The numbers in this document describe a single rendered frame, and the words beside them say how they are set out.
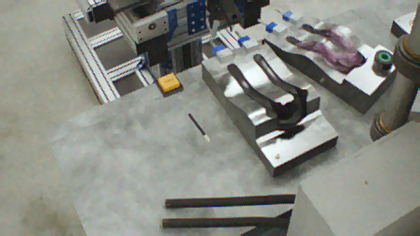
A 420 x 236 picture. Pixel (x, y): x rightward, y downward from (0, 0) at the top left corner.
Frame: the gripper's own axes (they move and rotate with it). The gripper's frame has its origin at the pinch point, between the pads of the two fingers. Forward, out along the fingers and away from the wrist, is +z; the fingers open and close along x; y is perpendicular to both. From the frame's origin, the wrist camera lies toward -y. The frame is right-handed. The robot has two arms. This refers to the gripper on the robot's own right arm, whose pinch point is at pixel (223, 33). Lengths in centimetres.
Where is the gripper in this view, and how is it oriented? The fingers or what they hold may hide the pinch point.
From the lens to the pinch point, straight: 183.4
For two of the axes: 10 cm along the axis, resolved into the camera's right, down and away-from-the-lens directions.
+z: 0.2, 6.3, 7.8
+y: -4.7, -6.8, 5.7
